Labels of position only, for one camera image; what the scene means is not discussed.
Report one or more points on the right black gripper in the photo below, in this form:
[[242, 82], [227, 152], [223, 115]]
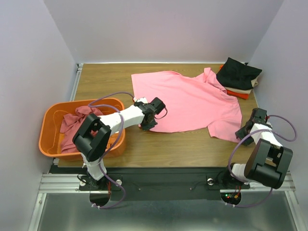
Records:
[[244, 132]]

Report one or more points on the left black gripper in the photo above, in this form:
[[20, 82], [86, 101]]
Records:
[[149, 127]]

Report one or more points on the light pink t shirt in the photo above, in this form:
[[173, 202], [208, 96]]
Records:
[[192, 103]]

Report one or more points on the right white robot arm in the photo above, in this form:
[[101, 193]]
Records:
[[269, 161]]

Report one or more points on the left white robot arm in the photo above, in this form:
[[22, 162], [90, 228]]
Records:
[[93, 135]]

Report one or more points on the folded orange t shirt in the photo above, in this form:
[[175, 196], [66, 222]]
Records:
[[242, 96]]

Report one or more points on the folded beige t shirt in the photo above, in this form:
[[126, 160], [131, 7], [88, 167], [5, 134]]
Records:
[[254, 83]]

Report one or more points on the folded black t shirt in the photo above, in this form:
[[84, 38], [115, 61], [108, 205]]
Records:
[[237, 75]]

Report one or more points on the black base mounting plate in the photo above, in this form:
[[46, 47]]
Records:
[[160, 184]]

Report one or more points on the dusty rose shirt in basket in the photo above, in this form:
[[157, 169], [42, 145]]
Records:
[[70, 125]]

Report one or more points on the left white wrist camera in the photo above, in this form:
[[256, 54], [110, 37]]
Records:
[[142, 99]]

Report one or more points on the aluminium frame rail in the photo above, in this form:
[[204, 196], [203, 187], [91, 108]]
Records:
[[59, 179]]

